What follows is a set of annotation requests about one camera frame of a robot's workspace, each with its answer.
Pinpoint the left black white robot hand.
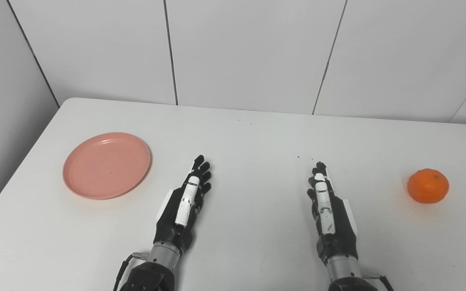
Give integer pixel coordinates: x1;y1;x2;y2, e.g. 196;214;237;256
153;155;213;251

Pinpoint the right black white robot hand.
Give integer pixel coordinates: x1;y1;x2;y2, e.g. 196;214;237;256
307;161;359;265

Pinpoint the pink round plate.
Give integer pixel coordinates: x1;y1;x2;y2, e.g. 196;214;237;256
63;132;152;200

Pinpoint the orange fruit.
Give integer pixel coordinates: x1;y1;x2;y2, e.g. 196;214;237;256
407;168;450;204

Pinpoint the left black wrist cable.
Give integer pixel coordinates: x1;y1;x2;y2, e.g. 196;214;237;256
113;252;150;291

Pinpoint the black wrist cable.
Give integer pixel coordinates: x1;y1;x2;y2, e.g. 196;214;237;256
113;252;150;291
364;273;394;291

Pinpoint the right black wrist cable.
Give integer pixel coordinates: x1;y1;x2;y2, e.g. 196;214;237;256
364;273;394;291

